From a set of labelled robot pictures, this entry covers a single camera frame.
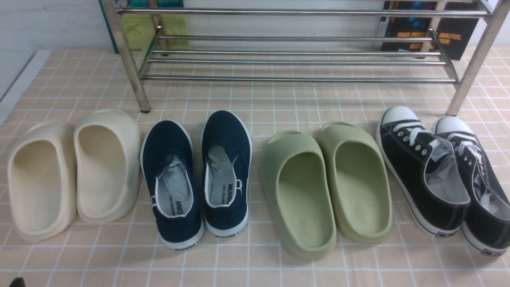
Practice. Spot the navy canvas shoe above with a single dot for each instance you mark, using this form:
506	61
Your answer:
227	154
167	165

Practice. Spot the steel shoe rack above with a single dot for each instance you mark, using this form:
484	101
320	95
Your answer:
432	54

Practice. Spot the green left slipper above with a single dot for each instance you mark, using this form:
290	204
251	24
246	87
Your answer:
293	176

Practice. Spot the green slipper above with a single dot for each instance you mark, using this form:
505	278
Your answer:
293	176
358	182

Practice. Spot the green right slipper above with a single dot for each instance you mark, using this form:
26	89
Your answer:
358	182

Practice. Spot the cream right slipper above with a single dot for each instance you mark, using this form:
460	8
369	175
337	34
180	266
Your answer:
107	146

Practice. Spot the cream slipper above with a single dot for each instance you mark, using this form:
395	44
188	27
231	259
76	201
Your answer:
107	146
42	182

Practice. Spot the green yellow book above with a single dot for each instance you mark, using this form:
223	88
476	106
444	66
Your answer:
140	30

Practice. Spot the black left canvas sneaker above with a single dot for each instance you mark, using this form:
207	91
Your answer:
425	168

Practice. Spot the black canvas sneaker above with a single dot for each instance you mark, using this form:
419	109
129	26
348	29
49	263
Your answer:
425	168
486	226

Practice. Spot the cream left slipper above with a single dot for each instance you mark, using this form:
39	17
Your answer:
42	182

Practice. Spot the black orange-lettered book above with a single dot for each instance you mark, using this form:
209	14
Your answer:
453	33

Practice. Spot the black right canvas sneaker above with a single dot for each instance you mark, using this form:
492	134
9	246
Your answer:
486	226

